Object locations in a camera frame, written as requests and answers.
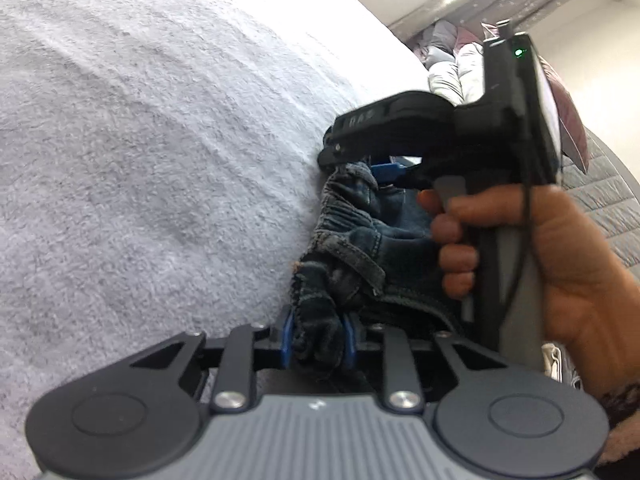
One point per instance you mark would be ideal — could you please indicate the person's right forearm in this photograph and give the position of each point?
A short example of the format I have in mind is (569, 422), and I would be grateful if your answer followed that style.
(625, 410)

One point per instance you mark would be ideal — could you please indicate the white patterned pillow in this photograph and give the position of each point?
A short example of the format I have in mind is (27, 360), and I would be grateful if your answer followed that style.
(470, 72)

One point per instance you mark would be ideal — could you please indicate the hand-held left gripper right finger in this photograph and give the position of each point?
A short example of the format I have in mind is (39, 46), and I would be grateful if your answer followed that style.
(351, 342)

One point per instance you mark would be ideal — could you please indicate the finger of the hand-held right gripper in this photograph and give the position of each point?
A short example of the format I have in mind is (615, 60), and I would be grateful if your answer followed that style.
(387, 172)

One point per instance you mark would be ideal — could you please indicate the dark blue jeans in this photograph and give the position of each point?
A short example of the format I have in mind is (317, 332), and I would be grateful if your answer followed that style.
(345, 240)

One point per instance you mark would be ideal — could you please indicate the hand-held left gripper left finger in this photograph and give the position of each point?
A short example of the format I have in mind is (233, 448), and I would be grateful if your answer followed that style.
(287, 340)

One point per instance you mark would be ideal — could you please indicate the grey fleece blanket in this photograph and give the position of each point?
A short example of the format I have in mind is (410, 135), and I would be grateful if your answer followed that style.
(150, 160)

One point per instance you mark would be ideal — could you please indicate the person's right hand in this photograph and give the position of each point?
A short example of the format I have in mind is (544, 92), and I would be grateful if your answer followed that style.
(585, 285)

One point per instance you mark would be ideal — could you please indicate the grey pillow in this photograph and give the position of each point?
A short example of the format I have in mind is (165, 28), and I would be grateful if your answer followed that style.
(440, 40)

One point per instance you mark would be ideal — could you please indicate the pink velvet pillow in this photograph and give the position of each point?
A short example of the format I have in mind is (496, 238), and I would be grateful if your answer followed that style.
(567, 110)

